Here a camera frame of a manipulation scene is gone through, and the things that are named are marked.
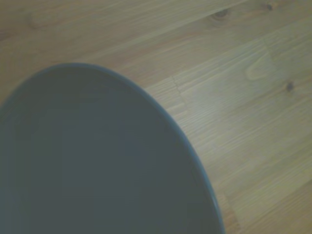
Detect dark green round plate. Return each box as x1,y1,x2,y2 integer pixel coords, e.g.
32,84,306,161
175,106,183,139
0,62,227,234

